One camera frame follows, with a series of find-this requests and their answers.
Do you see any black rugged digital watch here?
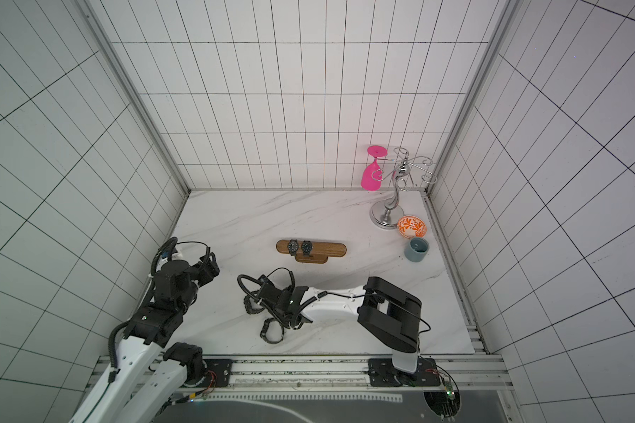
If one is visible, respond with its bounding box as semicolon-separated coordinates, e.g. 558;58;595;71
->
259;317;286;345

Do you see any orange patterned white bowl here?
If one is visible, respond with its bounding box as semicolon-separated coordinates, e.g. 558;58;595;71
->
397;215;428;239

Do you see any grey-blue ceramic cup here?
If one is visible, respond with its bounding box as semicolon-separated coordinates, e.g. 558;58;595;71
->
404;237;430;263

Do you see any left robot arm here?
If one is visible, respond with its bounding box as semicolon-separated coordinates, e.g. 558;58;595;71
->
71;237;220;422

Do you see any black slim strap watch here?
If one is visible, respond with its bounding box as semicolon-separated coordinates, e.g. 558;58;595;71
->
287;240;300;257

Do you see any pink plastic wine glass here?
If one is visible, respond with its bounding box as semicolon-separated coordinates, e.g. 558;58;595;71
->
361;146;387;191

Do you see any white perforated cable strip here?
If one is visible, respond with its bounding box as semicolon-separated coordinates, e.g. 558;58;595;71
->
188;391;403;404

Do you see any chrome wire glass holder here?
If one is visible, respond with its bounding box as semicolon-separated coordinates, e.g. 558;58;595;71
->
370;146;437;230

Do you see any brown wooden watch stand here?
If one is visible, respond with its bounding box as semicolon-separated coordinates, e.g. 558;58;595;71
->
276;239;347;264

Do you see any chunky black sport watch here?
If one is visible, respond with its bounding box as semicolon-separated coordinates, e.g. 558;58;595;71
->
243;293;265;315

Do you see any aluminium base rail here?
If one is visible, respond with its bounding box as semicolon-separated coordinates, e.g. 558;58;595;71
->
84;352;514;393

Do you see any black round analog watch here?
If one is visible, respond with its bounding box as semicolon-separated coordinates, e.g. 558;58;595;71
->
301;241;313;257

